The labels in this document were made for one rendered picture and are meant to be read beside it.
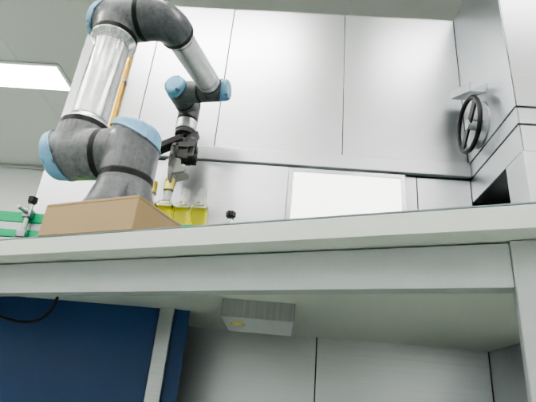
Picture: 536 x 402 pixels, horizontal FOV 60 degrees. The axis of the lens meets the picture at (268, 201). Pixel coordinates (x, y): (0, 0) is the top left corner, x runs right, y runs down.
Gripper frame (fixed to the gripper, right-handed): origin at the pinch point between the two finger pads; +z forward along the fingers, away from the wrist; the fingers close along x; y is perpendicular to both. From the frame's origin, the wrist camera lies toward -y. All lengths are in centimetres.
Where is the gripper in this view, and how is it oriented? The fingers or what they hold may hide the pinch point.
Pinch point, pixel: (170, 181)
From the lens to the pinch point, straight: 161.5
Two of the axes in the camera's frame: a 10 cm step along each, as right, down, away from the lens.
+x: 0.2, 4.1, 9.1
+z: -0.8, 9.1, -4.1
